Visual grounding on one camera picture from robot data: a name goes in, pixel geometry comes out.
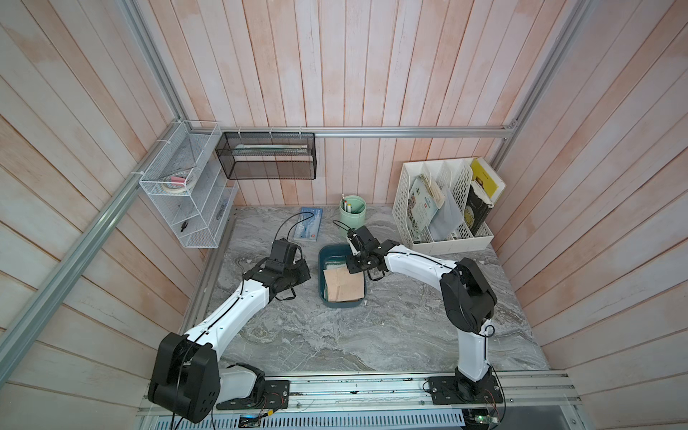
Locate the yellow book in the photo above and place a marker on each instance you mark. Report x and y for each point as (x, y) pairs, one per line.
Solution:
(487, 177)

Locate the dark teal storage box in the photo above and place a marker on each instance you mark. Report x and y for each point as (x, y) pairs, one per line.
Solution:
(334, 256)

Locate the black mesh wall basket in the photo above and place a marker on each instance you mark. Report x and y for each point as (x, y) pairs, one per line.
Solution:
(267, 155)

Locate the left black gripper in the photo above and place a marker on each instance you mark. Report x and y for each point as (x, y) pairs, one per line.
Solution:
(305, 276)

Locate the dark book in organizer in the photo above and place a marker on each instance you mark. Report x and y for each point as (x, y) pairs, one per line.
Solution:
(478, 206)

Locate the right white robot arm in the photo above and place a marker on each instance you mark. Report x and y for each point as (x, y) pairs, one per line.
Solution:
(468, 298)

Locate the aluminium rail frame front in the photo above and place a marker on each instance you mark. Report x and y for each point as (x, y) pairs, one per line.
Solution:
(546, 399)

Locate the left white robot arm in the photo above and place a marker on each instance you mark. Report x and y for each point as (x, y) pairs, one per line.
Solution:
(186, 377)

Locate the grey folder in organizer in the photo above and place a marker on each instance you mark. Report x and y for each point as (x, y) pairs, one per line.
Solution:
(447, 219)

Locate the white plastic file organizer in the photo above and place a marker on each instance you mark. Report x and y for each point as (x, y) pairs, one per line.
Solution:
(457, 176)

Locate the brown paper stack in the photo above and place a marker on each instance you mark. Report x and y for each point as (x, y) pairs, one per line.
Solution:
(342, 286)

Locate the mint green pen cup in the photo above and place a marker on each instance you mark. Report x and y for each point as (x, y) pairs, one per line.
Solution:
(353, 211)

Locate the blue packaged item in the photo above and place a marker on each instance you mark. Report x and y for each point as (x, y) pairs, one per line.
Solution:
(308, 225)

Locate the white wire wall shelf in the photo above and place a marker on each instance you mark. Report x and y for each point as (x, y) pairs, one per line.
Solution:
(197, 218)

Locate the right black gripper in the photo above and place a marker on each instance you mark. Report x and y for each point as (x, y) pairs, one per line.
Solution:
(350, 265)

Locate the tape roll on shelf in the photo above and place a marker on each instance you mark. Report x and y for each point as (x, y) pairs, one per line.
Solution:
(178, 184)

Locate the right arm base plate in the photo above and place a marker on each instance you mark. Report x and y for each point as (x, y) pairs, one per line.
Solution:
(458, 389)

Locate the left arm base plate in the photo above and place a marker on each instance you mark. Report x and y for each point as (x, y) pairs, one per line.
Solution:
(267, 395)

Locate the illustrated booklet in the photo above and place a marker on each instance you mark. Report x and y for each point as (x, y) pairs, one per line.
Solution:
(425, 198)

